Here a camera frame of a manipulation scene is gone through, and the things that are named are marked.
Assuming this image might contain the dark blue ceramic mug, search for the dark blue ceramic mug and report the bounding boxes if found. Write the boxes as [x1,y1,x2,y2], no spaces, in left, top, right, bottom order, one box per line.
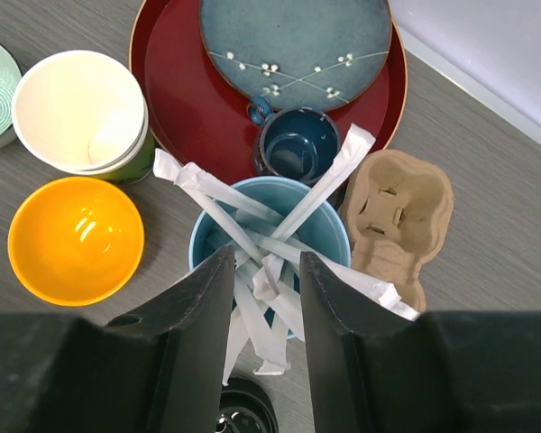
[247,97,341,186]

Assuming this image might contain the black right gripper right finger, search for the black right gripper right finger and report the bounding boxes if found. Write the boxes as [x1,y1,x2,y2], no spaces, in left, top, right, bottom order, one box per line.
[300,253,541,432]

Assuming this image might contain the remaining black lid stack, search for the remaining black lid stack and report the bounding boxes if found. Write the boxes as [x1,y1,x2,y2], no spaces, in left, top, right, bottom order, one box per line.
[215,377,279,433]

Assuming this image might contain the blue grey plate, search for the blue grey plate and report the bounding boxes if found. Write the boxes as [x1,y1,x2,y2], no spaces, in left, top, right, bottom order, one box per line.
[199,0,392,111]

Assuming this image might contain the orange bowl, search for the orange bowl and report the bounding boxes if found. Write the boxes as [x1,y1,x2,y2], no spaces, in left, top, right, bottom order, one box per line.
[7,177,145,307]

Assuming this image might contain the stack of green paper cups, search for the stack of green paper cups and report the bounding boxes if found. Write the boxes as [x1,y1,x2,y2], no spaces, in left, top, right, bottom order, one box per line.
[11,50,155,184]

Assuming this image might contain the red round plate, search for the red round plate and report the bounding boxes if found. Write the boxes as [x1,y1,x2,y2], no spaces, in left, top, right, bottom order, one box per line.
[129,0,408,184]

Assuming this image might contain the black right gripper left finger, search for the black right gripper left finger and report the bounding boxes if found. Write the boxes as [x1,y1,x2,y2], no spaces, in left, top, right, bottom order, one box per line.
[0,247,234,432]

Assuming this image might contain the light blue cup holder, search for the light blue cup holder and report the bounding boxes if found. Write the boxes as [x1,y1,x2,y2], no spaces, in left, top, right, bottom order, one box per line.
[188,175,353,340]

